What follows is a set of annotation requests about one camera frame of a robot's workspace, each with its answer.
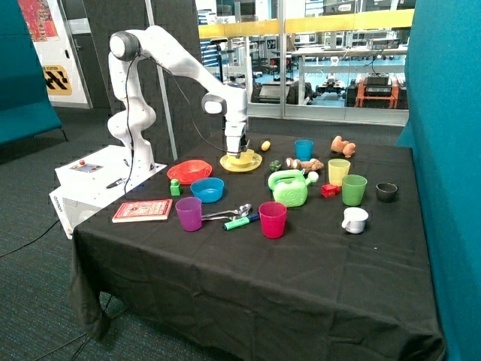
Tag black marker pen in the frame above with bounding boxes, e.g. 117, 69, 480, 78
106, 178, 127, 189

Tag orange plastic bowl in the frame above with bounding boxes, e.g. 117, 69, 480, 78
177, 159, 211, 182

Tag orange plush teddy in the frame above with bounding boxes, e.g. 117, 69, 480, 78
331, 135, 356, 159

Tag teal partition wall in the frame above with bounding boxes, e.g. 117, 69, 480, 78
398, 1, 480, 360

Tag red toy block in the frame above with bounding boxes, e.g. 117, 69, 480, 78
321, 184, 340, 198

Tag brown white plush dog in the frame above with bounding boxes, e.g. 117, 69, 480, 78
286, 158, 324, 174

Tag black small cup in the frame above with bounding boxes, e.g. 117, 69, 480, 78
376, 183, 398, 203

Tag green toy pepper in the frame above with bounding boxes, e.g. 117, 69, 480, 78
269, 159, 283, 172

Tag yellow toy potato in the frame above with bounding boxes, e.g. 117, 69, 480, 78
261, 141, 271, 152

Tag red poster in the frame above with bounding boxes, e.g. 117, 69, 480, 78
18, 0, 59, 42

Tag red book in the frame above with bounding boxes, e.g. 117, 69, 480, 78
112, 199, 173, 223

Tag metal spoon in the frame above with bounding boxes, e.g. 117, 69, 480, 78
202, 203, 252, 218
201, 214, 247, 221

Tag green toy watering can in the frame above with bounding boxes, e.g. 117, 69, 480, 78
268, 169, 319, 208

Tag black tablecloth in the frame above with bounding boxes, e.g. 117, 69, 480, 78
69, 144, 446, 360

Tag white ceramic mug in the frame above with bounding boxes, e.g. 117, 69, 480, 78
341, 207, 369, 235

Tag yellow plastic cup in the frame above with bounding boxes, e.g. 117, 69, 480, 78
328, 159, 350, 187

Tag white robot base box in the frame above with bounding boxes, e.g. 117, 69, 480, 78
50, 145, 165, 239

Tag orange plastic plate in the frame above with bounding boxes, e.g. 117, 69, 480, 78
167, 164, 213, 185

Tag purple plastic cup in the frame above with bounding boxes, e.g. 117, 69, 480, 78
175, 197, 202, 232

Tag blue plastic bowl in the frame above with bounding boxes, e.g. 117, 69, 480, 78
190, 177, 225, 204

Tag green highlighter marker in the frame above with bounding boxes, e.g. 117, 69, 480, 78
222, 212, 260, 231

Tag yellow plastic plate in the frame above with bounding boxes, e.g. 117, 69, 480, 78
219, 153, 263, 172

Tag teal sofa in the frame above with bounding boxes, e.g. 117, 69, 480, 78
1, 1, 62, 144

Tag blue plastic cup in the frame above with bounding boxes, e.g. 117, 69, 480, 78
295, 139, 314, 161

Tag green toy block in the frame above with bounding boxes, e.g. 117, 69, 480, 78
170, 178, 182, 196

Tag yellow plastic bowl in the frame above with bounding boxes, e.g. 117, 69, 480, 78
226, 149, 255, 168

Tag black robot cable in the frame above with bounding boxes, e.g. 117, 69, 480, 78
0, 54, 230, 259

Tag pink plastic cup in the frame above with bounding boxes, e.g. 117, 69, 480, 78
259, 202, 287, 239

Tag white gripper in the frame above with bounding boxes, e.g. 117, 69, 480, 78
225, 123, 249, 159

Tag yellow black sign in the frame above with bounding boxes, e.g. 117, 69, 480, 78
42, 65, 72, 96

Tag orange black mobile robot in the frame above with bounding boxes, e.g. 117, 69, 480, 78
345, 72, 408, 110

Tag green plastic cup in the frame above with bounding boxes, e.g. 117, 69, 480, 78
341, 174, 368, 207

